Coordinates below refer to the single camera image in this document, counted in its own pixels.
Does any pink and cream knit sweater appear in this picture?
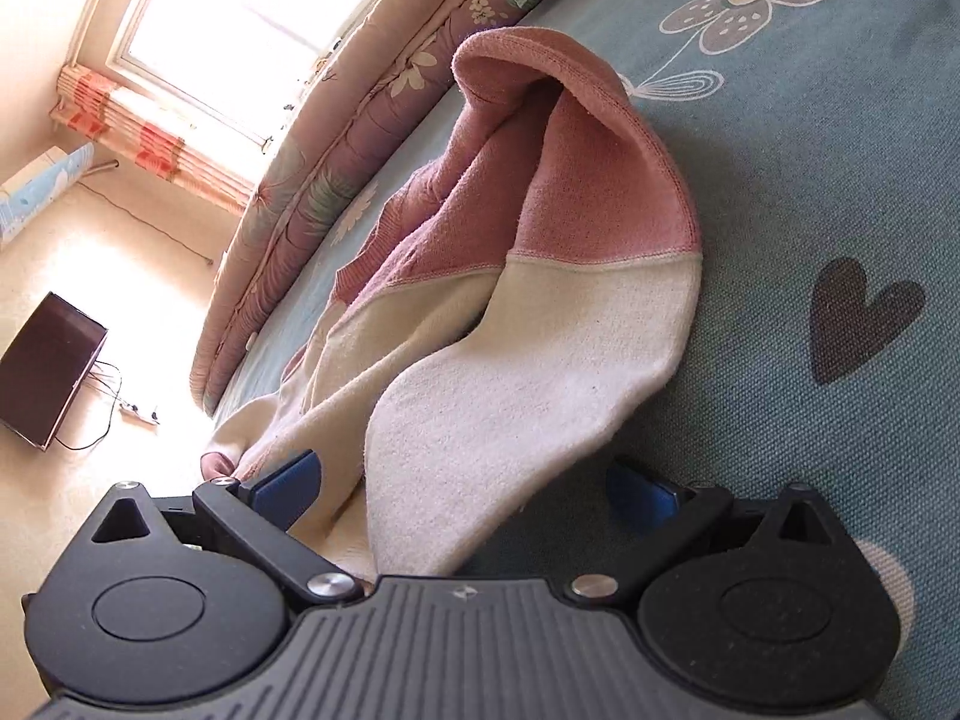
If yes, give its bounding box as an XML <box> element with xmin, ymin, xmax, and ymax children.
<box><xmin>201</xmin><ymin>26</ymin><xmax>706</xmax><ymax>578</ymax></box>

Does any blue floral bed sheet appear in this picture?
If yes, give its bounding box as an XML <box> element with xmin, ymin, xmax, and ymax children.
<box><xmin>202</xmin><ymin>0</ymin><xmax>960</xmax><ymax>691</ymax></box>

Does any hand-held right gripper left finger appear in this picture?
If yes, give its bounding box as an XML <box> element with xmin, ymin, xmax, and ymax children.
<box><xmin>90</xmin><ymin>450</ymin><xmax>365</xmax><ymax>612</ymax></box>

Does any pink floral quilt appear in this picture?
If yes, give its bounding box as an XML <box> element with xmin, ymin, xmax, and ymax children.
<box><xmin>189</xmin><ymin>0</ymin><xmax>526</xmax><ymax>413</ymax></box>

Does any black cable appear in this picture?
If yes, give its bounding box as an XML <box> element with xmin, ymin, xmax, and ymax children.
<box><xmin>52</xmin><ymin>360</ymin><xmax>128</xmax><ymax>452</ymax></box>

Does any black flat television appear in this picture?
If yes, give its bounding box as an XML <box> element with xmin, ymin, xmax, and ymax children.
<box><xmin>0</xmin><ymin>291</ymin><xmax>110</xmax><ymax>452</ymax></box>

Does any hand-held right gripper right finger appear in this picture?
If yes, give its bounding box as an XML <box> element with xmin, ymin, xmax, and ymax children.
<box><xmin>564</xmin><ymin>461</ymin><xmax>857</xmax><ymax>610</ymax></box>

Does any pink patterned curtain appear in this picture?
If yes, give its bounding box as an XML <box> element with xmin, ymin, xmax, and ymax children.
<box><xmin>49</xmin><ymin>64</ymin><xmax>252</xmax><ymax>215</ymax></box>

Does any white standing air conditioner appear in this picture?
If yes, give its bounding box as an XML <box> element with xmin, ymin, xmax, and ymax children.
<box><xmin>0</xmin><ymin>141</ymin><xmax>97</xmax><ymax>250</ymax></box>

